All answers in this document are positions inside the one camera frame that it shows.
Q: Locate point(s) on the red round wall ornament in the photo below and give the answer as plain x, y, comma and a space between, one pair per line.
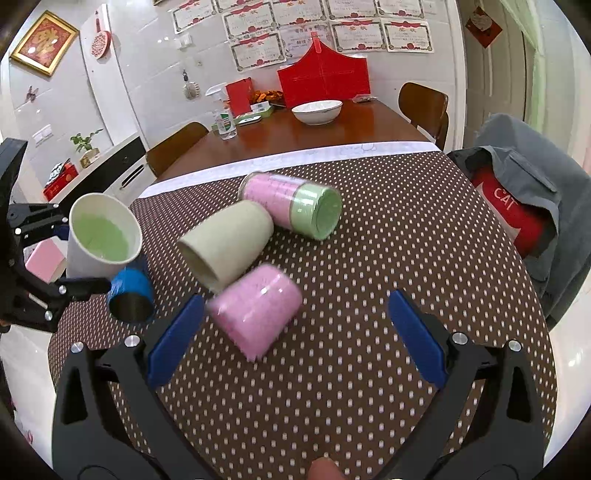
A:
102, 38

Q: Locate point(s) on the beige green cup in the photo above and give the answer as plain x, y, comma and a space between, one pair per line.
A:
223, 246

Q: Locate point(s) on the red gift bag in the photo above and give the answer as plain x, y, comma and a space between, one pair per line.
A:
324, 74

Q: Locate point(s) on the blue black printed cup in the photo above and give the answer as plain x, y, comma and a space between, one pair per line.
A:
131, 297

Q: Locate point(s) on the left brown wooden chair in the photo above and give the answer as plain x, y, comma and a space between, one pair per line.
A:
164, 154

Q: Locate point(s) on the red diamond door decoration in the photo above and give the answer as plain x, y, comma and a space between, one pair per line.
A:
483, 27

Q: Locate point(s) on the white wall light switch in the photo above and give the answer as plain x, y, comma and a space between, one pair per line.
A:
42, 135

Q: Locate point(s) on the pink paper cup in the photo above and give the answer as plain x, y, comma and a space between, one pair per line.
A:
254, 310

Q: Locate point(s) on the pink green cup stack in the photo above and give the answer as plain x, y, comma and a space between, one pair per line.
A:
296, 204

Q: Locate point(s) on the green door curtain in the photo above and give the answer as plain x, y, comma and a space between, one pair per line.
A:
548, 46

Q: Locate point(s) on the white black sideboard cabinet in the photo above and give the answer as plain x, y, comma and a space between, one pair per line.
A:
121, 172

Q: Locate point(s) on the right brown wooden chair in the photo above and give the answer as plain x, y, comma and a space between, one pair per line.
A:
426, 108

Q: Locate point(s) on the white paper cup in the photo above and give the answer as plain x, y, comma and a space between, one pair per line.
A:
104, 237

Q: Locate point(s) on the brown polka dot tablecloth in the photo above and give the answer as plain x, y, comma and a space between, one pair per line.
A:
339, 381

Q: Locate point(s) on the grey jacket on chair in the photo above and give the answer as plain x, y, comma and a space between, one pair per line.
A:
538, 173

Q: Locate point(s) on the gold framed red picture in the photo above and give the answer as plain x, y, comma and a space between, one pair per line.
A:
45, 43

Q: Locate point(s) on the person's thumb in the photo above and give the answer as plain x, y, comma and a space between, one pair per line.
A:
325, 469

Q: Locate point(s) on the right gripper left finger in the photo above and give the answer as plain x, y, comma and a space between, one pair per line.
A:
88, 436

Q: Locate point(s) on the brown wooden chair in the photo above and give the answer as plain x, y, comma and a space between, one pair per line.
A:
426, 108
164, 154

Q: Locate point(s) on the small potted green plant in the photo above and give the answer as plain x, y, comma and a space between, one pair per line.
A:
83, 144

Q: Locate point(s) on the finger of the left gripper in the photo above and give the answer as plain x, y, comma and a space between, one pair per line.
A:
69, 288
30, 224

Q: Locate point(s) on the red box on cabinet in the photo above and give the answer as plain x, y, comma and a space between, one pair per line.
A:
60, 176

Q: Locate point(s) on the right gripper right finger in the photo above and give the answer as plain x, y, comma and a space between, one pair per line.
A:
485, 420

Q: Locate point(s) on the hanging brush on wall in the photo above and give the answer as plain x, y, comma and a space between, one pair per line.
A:
190, 89

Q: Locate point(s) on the green tray with items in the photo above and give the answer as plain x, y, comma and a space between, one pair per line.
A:
257, 112

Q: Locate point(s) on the red cat cushion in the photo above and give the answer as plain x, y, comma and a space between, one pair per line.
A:
526, 225

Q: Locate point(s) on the clear spray bottle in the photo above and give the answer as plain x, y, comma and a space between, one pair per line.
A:
223, 118

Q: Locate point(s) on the white ceramic bowl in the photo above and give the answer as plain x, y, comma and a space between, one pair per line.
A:
317, 113

